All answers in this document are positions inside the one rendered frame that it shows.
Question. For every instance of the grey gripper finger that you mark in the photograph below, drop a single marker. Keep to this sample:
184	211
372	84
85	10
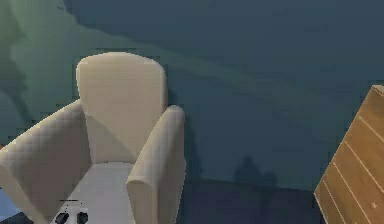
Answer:
61	218
82	217

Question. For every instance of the beige armchair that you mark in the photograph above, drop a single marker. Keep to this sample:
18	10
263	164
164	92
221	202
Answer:
121	100

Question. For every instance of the light wooden chest of drawers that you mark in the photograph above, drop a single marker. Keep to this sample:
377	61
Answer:
358	173

